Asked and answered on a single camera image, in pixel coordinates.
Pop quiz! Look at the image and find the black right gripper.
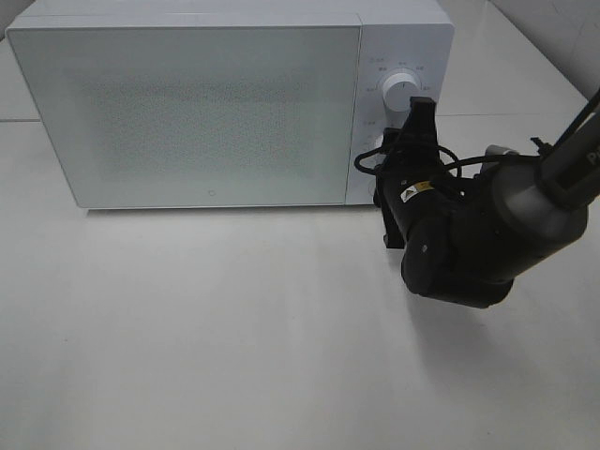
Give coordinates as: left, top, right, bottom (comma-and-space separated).
373, 97, 461, 249

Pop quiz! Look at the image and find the white timer knob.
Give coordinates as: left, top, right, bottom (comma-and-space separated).
372, 134, 385, 164

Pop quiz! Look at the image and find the white microwave door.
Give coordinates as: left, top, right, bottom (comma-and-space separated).
9, 27, 359, 209

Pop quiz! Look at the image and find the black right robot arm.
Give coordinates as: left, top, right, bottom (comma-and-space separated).
374, 97, 599, 308

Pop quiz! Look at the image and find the white upper power knob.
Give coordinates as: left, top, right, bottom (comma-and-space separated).
381, 68, 422, 113

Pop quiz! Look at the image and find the white microwave oven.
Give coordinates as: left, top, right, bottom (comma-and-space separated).
7, 1, 455, 210

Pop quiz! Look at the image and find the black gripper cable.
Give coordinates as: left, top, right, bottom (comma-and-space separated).
353, 135, 549, 207

